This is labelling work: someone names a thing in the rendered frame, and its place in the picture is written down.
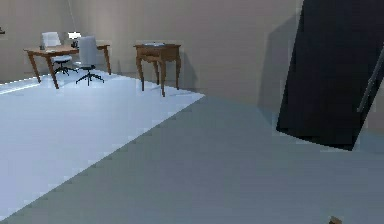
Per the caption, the white office chair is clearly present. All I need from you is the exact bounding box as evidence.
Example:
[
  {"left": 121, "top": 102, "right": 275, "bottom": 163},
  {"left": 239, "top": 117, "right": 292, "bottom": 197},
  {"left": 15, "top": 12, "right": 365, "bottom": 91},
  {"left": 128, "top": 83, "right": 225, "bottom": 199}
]
[
  {"left": 75, "top": 35, "right": 105, "bottom": 87},
  {"left": 41, "top": 31, "right": 79, "bottom": 77}
]

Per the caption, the brown wooden side table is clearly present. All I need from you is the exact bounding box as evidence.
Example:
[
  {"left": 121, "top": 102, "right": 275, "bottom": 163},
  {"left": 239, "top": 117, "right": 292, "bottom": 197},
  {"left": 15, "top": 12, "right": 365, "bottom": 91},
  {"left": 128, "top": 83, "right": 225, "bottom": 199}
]
[{"left": 133, "top": 42, "right": 182, "bottom": 98}]

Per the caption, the white desk lamp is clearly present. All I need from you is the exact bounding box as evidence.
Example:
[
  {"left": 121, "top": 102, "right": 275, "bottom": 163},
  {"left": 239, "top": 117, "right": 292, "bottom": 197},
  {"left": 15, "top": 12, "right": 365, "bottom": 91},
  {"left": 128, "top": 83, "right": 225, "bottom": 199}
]
[{"left": 67, "top": 31, "right": 82, "bottom": 49}]

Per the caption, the black fridge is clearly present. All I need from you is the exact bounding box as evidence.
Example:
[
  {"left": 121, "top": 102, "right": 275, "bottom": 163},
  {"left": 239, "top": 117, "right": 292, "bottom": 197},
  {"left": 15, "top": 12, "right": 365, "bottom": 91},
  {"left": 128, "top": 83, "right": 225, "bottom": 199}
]
[{"left": 275, "top": 0, "right": 384, "bottom": 152}]

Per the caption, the brown wooden desk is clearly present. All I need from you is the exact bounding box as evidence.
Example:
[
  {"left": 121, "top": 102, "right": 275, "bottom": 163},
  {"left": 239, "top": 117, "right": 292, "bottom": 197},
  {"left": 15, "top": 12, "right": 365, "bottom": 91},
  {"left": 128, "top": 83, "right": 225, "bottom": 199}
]
[{"left": 23, "top": 44, "right": 112, "bottom": 90}]

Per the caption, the grey fridge handle bar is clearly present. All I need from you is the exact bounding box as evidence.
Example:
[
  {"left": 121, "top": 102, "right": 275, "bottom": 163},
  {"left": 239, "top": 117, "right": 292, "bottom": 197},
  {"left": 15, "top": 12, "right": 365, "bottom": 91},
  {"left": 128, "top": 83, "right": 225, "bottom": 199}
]
[{"left": 357, "top": 46, "right": 384, "bottom": 114}]

